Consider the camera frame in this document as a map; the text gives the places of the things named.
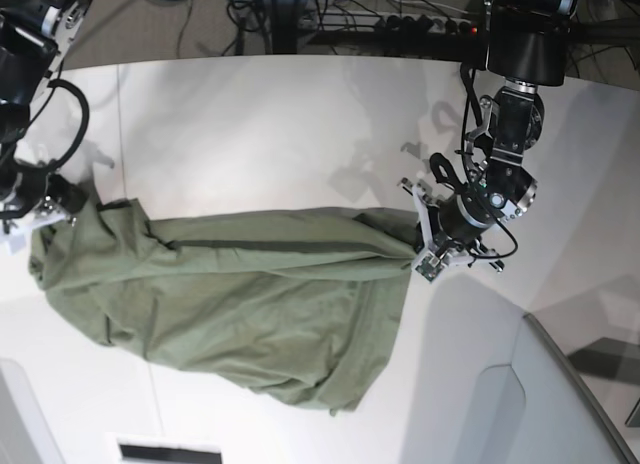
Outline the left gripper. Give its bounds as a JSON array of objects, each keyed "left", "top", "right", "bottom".
[{"left": 399, "top": 178, "right": 504, "bottom": 282}]

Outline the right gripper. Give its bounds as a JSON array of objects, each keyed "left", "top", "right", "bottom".
[{"left": 1, "top": 172, "right": 87, "bottom": 254}]

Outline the green t-shirt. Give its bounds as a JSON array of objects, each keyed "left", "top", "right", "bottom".
[{"left": 29, "top": 200, "right": 417, "bottom": 413}]

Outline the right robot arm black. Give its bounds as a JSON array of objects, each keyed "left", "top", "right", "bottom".
[{"left": 1, "top": 0, "right": 93, "bottom": 254}]

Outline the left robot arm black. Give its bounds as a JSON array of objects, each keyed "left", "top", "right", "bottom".
[{"left": 399, "top": 0, "right": 577, "bottom": 281}]

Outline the black power strip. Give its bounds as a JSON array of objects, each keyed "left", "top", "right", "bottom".
[{"left": 373, "top": 14, "right": 479, "bottom": 36}]

